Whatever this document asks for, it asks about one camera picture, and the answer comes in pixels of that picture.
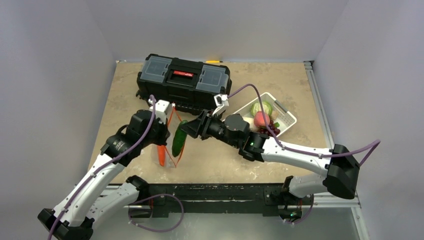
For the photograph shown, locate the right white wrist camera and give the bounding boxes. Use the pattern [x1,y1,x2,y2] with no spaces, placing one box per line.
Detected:
[212,94,229,117]

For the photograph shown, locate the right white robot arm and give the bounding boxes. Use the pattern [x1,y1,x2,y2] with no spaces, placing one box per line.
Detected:
[181,111,360,204]

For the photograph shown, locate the green toy cabbage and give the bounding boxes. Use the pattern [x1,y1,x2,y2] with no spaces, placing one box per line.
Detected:
[250,101,274,116]

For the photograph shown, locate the black plastic toolbox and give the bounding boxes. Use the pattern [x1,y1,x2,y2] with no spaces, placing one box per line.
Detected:
[136,53,232,116]

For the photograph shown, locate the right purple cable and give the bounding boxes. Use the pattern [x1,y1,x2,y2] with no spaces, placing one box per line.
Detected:
[227,83,382,167]

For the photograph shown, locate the green toy cucumber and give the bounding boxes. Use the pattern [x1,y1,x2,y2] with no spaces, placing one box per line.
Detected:
[171,120,188,157]

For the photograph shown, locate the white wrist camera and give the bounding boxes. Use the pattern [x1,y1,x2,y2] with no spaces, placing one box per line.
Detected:
[148,99,175,124]
[212,94,229,117]

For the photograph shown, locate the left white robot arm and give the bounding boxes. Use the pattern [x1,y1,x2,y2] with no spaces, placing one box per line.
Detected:
[37,106,170,240]

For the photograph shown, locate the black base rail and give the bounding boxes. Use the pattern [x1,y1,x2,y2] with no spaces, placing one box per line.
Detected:
[130,182,307,220]

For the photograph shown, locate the aluminium frame rail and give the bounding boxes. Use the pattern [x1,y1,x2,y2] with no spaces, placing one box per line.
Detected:
[304,61,370,240]

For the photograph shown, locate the orange toy carrot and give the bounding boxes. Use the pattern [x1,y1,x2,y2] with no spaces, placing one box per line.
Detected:
[156,145,166,167]

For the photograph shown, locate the dark red toy grapes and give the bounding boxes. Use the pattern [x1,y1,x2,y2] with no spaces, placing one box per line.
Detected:
[257,120,281,136]

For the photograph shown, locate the clear orange-zip bag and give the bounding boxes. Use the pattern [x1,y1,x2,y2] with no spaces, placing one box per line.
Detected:
[155,103,185,168]

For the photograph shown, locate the pink toy peach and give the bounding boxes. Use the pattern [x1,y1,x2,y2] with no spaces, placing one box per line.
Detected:
[253,111,271,128]

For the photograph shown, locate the white toy radish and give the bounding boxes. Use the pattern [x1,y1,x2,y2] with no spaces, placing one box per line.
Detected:
[242,116,258,132]

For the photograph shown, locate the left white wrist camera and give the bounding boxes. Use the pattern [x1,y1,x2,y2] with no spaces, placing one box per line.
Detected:
[148,99,175,124]

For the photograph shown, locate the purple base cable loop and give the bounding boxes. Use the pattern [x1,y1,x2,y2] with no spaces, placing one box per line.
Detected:
[128,193,184,233]

